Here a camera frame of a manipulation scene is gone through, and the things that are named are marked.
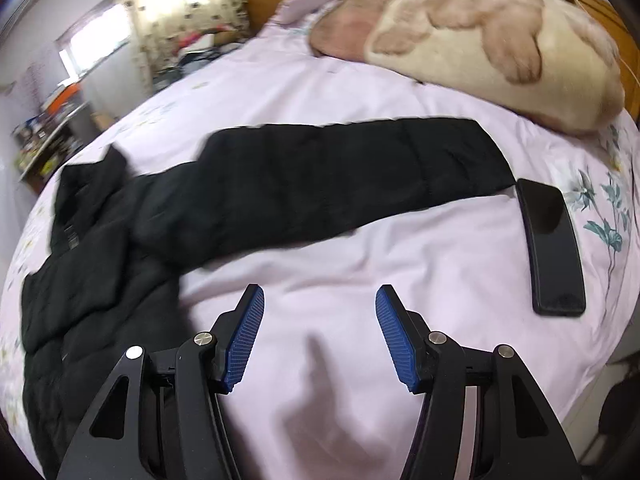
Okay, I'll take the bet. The black padded jacket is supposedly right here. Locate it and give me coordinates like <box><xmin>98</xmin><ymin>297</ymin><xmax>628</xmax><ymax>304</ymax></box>
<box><xmin>20</xmin><ymin>117</ymin><xmax>518</xmax><ymax>480</ymax></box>

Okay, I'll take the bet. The pile of clothes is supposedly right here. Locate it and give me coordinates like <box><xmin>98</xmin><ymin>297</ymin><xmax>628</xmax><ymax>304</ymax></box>
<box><xmin>150</xmin><ymin>25</ymin><xmax>246</xmax><ymax>86</ymax></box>

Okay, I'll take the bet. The cluttered shelf unit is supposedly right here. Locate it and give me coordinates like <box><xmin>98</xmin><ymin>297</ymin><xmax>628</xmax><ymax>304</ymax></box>
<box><xmin>12</xmin><ymin>85</ymin><xmax>101</xmax><ymax>196</ymax></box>

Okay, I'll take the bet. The window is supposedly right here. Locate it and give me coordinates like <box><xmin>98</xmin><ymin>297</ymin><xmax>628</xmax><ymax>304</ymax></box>
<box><xmin>55</xmin><ymin>2</ymin><xmax>133</xmax><ymax>83</ymax></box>

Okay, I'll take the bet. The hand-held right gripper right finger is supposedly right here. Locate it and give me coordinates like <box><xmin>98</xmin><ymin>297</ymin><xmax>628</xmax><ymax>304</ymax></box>
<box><xmin>375</xmin><ymin>284</ymin><xmax>583</xmax><ymax>480</ymax></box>

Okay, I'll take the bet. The wooden headboard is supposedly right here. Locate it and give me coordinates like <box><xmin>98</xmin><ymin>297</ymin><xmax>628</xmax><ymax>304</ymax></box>
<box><xmin>575</xmin><ymin>0</ymin><xmax>640</xmax><ymax>126</ymax></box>

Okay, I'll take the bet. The black smartphone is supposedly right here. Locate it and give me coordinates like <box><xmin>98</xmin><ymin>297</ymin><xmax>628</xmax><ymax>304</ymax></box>
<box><xmin>515</xmin><ymin>177</ymin><xmax>587</xmax><ymax>317</ymax></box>

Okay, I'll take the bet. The pink floral bed sheet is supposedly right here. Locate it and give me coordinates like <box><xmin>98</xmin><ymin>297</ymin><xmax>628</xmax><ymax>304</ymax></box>
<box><xmin>0</xmin><ymin>0</ymin><xmax>640</xmax><ymax>480</ymax></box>

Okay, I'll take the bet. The patterned curtain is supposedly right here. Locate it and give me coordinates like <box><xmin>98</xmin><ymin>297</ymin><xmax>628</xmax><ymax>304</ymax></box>
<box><xmin>112</xmin><ymin>0</ymin><xmax>251</xmax><ymax>93</ymax></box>

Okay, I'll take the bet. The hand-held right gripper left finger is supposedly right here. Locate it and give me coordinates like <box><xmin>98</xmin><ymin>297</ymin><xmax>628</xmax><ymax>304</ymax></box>
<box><xmin>56</xmin><ymin>284</ymin><xmax>266</xmax><ymax>480</ymax></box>

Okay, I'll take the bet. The bear pattern pillow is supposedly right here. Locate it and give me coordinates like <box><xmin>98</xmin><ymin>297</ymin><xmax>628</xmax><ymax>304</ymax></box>
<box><xmin>307</xmin><ymin>0</ymin><xmax>628</xmax><ymax>136</ymax></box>

